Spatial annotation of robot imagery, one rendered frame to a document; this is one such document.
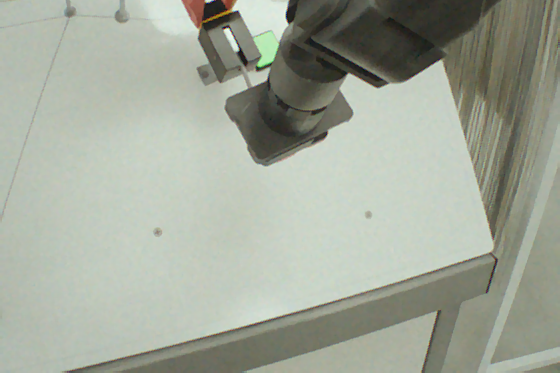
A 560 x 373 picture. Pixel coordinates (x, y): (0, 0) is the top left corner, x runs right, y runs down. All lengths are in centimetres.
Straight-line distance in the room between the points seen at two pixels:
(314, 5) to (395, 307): 44
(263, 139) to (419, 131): 28
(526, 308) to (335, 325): 134
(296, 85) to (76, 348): 36
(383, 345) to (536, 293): 124
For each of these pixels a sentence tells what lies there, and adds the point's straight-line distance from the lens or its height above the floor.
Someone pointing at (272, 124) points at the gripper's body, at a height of 111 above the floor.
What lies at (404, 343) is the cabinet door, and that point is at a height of 69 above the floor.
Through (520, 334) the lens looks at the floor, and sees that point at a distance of 189.
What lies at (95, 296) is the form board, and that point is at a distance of 63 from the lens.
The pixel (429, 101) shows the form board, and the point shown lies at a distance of 76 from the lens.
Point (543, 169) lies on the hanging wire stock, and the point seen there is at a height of 76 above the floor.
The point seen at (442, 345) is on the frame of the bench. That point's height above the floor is 65.
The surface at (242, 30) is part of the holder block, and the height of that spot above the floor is 115.
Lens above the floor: 136
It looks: 34 degrees down
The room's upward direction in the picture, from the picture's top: straight up
